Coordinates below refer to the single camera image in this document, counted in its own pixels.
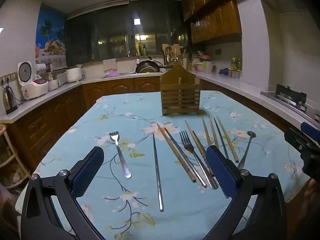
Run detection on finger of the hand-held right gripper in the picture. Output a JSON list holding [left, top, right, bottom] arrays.
[[301, 121, 320, 138], [284, 128, 320, 155]]

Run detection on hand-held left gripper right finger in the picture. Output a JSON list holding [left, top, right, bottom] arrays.
[[205, 145, 288, 240]]

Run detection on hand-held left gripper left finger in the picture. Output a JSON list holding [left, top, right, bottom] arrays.
[[21, 146, 105, 240]]

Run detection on dark metal chopstick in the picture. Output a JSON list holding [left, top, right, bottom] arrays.
[[213, 117, 229, 160]]

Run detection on long metal fork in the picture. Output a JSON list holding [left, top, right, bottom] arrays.
[[179, 130, 219, 190]]

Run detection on metal spoon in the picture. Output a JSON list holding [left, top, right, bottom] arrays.
[[237, 131, 257, 170]]

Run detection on short metal fork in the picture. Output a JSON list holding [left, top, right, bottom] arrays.
[[109, 131, 132, 179]]

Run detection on long metal chopstick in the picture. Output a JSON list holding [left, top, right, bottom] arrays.
[[152, 134, 165, 212]]

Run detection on wooden utensil holder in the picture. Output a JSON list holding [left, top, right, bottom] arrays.
[[160, 64, 200, 117]]

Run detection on gas stove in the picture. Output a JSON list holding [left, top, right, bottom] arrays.
[[260, 84, 320, 128]]

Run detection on wooden lower cabinets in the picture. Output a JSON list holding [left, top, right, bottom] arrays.
[[7, 76, 308, 173]]

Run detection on wooden cabinets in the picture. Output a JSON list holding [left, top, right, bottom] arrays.
[[180, 0, 243, 44], [7, 76, 308, 173]]

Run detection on white countertop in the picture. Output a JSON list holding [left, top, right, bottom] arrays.
[[0, 67, 320, 130]]

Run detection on blue floral tablecloth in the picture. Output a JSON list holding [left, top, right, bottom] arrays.
[[15, 90, 310, 240]]

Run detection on small glass-lid cooker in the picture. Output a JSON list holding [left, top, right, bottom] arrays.
[[47, 72, 62, 91]]

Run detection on white round pot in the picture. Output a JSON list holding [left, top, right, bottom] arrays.
[[66, 67, 83, 83]]

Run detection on white rice cooker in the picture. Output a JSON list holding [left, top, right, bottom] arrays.
[[17, 61, 49, 101]]

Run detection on steel electric kettle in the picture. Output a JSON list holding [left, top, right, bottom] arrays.
[[2, 85, 19, 115]]

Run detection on pink and white containers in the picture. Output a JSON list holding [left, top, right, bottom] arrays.
[[195, 54, 217, 73]]

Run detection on beige hanging towel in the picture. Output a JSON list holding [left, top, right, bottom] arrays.
[[103, 58, 118, 74]]

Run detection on black wok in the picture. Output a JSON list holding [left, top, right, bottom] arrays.
[[135, 59, 164, 74]]

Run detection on wooden cutlery rack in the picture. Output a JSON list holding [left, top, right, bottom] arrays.
[[162, 43, 181, 66]]

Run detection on bottles on window sill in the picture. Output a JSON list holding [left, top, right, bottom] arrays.
[[135, 42, 147, 57]]

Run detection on dark kitchen window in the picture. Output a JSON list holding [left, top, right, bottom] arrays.
[[64, 0, 191, 67]]

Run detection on wooden upper cabinets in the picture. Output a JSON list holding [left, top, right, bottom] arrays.
[[180, 0, 243, 44]]

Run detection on wall power outlets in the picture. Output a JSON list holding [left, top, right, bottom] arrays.
[[0, 72, 16, 84]]

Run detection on tropical wall poster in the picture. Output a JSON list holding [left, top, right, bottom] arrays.
[[35, 6, 67, 70]]

